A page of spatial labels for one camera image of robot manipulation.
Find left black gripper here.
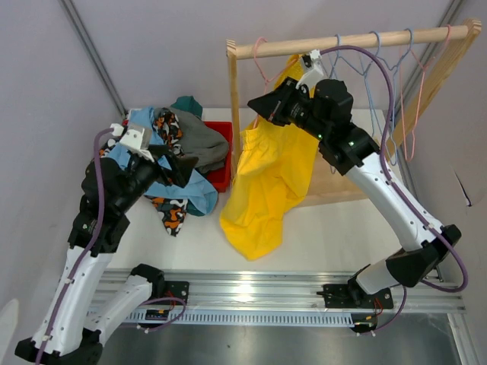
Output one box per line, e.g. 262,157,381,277
114,144,198,213

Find light blue shorts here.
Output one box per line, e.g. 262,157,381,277
103,106,218,215

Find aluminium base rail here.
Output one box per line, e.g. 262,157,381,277
91,269,466,313

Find dark green shorts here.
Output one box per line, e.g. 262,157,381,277
170,96,203,118

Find yellow shorts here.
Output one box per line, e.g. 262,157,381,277
219,53,320,262

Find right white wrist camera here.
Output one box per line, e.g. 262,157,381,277
296,49,325,90

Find red plastic bin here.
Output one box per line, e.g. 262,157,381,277
120,119,234,194

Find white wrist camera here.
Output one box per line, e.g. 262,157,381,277
296,49,325,90
110,123,154,163

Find camouflage patterned shorts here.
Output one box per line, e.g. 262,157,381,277
100,106,188,236

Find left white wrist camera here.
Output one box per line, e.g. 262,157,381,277
110,123,154,163

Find wooden clothes rack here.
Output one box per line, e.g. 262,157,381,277
226,18,482,207

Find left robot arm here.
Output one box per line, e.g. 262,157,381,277
14,145,197,364

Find blue hanger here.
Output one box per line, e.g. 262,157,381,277
364,30,399,167
381,27,414,116
328,50,366,79

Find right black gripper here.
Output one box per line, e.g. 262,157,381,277
248,77,329,141

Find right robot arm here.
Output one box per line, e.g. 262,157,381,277
247,78,461,307

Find grey shorts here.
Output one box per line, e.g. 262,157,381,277
169,106,229,174

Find white slotted cable duct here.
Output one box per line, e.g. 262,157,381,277
124,309,357,328

